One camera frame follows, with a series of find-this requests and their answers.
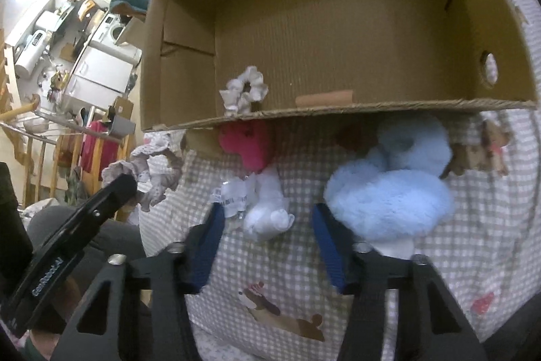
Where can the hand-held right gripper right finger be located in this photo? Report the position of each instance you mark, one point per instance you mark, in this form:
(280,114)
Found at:
(334,251)

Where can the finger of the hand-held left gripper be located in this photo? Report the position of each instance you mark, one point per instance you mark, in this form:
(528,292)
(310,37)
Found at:
(110,198)

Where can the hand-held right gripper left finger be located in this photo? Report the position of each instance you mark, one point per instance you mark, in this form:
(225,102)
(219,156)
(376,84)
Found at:
(206,249)

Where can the grey patterned scrunchie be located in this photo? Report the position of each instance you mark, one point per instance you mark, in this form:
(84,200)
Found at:
(157,170)

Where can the white plush toy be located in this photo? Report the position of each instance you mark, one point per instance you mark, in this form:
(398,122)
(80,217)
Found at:
(266,208)

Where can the light blue plush toy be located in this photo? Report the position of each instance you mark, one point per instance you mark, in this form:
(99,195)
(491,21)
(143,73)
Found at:
(389,196)

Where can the white scrunchie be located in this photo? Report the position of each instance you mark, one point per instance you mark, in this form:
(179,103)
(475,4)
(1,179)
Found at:
(236,95)

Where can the brown cardboard box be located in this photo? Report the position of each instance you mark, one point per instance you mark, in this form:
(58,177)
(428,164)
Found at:
(317,27)

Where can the dark grey cloth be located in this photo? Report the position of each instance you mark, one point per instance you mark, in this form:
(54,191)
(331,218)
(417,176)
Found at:
(105,234)

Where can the pink hanging cloth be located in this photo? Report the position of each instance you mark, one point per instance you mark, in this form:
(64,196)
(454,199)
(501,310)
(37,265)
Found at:
(96,147)

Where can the checked printed blanket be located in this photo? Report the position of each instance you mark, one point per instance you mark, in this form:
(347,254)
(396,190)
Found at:
(274,280)

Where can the wooden rack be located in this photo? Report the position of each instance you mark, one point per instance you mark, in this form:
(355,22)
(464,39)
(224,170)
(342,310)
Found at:
(46,166)

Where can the white cabinet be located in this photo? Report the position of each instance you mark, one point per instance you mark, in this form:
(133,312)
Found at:
(97,77)

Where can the white washing machine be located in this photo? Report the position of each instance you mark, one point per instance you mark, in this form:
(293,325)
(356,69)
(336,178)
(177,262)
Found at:
(110,32)

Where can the white kitchen appliance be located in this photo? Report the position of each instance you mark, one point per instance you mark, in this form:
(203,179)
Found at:
(30,52)

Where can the brown teddy bear plush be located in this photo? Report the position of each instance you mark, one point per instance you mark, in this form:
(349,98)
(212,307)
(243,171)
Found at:
(477,153)

